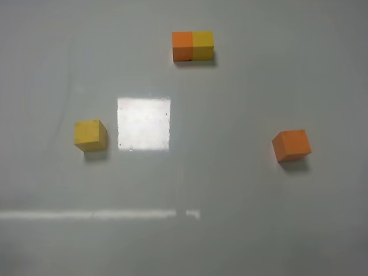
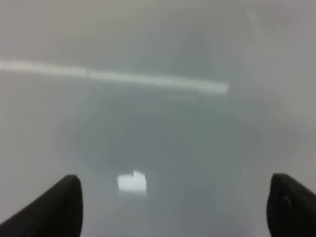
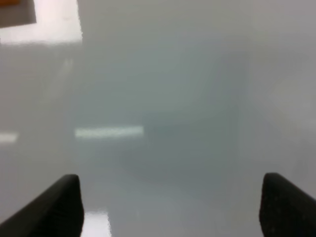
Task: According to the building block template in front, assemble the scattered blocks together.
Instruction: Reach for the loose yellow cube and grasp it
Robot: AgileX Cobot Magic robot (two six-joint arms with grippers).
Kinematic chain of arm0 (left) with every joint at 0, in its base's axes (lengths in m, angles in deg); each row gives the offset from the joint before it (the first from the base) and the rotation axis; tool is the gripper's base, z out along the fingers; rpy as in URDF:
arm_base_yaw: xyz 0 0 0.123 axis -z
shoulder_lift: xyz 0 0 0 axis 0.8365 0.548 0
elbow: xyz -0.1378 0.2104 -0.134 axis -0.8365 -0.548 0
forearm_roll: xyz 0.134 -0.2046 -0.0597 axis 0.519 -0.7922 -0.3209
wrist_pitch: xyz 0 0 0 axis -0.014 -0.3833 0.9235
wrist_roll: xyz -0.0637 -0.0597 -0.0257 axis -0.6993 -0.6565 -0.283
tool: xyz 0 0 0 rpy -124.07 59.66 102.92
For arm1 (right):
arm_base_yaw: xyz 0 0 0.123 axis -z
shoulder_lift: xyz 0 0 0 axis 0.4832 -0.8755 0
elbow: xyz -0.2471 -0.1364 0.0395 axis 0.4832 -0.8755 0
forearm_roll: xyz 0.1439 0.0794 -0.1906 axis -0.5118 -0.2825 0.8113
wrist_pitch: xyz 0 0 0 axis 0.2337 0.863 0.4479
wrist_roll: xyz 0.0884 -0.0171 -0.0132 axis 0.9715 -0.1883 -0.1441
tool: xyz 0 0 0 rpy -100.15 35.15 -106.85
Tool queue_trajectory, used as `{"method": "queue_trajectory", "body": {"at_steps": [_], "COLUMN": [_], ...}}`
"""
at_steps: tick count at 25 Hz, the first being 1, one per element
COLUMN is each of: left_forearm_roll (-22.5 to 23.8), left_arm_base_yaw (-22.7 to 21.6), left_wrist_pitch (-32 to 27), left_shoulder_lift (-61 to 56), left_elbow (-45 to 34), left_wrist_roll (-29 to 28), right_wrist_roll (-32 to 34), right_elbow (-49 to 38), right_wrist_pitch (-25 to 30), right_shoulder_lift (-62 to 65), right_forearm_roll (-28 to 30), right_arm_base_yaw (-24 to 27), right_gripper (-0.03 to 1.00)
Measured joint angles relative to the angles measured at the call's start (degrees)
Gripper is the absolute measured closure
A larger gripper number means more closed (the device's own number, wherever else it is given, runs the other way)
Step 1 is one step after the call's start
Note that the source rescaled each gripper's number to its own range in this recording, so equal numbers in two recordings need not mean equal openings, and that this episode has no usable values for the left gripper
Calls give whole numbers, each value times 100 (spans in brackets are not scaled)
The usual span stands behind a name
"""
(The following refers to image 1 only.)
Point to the yellow template block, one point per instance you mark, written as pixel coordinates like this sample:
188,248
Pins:
203,45

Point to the orange loose block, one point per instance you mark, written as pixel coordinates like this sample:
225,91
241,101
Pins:
291,145

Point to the orange template block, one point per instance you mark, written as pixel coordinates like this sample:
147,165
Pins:
182,46

